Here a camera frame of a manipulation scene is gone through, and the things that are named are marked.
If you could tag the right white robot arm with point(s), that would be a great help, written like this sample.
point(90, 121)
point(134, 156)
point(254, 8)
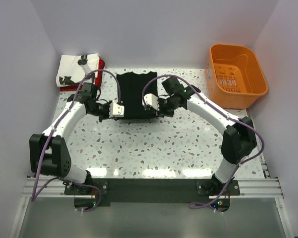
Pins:
point(239, 135)

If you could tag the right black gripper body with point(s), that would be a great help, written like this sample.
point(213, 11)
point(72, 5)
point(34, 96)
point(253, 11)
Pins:
point(167, 106)

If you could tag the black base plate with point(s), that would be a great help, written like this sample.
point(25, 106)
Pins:
point(196, 192)

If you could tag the orange plastic basket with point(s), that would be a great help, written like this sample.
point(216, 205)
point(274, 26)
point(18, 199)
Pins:
point(234, 76)

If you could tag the black t shirt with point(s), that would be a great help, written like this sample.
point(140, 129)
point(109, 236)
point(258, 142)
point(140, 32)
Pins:
point(131, 85)

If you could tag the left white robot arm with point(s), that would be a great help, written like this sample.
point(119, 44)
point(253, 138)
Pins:
point(49, 154)

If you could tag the folded white printed t shirt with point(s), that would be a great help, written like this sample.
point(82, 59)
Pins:
point(73, 69)

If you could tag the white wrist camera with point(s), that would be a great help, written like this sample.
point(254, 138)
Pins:
point(150, 101)
point(116, 110)

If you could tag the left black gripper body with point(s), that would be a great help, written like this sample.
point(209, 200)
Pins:
point(101, 110)

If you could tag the aluminium rail frame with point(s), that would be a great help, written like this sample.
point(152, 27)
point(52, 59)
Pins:
point(183, 148)

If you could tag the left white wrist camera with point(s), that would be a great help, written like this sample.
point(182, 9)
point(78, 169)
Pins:
point(116, 110)

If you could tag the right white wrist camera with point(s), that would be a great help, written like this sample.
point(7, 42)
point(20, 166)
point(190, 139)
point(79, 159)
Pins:
point(150, 101)

